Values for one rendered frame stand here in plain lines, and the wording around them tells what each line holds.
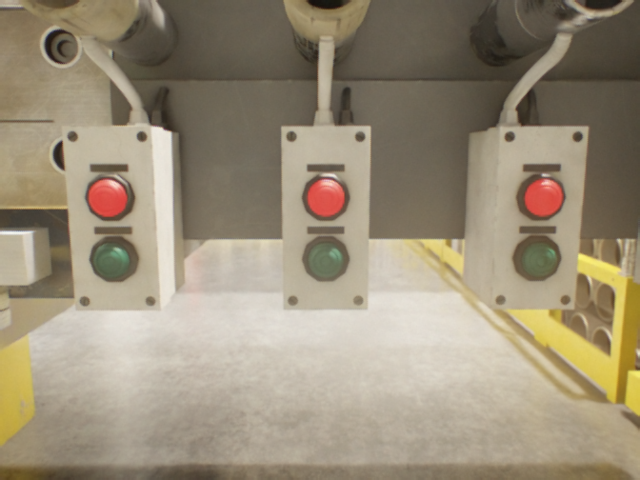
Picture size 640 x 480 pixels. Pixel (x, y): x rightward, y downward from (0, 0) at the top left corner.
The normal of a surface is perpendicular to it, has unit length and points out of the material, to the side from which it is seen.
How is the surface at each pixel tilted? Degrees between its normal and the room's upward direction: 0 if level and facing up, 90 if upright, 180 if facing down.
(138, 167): 90
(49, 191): 90
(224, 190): 90
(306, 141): 90
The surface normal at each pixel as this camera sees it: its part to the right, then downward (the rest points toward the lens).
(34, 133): 0.01, 0.16
